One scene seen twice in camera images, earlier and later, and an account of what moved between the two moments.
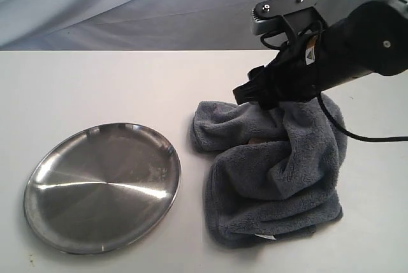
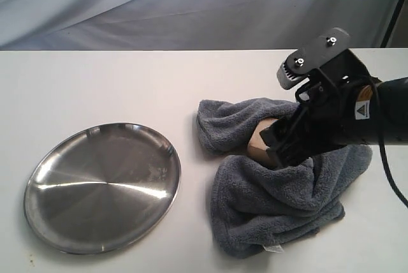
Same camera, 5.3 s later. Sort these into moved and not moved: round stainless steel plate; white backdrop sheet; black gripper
Moved: black gripper
Not moved: white backdrop sheet; round stainless steel plate
